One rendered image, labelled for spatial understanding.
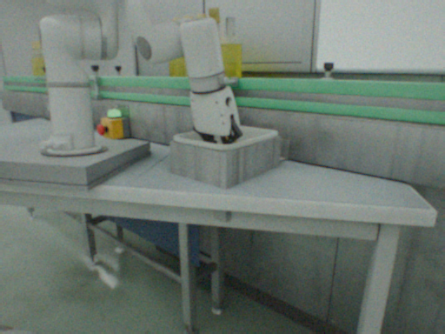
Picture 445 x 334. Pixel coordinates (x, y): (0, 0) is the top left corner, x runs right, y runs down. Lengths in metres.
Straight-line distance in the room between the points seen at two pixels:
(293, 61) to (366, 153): 0.41
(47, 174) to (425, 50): 0.92
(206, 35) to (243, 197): 0.32
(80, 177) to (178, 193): 0.20
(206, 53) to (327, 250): 0.80
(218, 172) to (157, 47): 0.27
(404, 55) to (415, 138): 0.27
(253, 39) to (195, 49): 0.53
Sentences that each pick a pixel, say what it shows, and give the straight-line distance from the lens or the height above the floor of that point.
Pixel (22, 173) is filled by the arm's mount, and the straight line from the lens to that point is 0.79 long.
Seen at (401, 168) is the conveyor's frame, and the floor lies 0.78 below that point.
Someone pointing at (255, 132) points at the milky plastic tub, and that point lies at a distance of 0.84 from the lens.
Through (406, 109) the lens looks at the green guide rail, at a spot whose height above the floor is 0.91.
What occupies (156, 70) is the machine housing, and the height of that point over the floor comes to 0.99.
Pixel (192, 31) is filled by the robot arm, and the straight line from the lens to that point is 0.63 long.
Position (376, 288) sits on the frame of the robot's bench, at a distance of 0.79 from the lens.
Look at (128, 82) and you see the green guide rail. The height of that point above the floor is 0.95.
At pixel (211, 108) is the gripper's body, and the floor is 0.91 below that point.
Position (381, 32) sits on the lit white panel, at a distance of 0.97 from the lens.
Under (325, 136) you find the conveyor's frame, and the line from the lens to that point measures 0.82.
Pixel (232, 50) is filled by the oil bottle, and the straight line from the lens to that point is 1.01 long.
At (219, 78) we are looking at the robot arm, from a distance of 0.65.
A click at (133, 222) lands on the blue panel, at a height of 0.38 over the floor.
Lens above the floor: 0.99
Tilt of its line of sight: 17 degrees down
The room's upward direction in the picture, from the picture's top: straight up
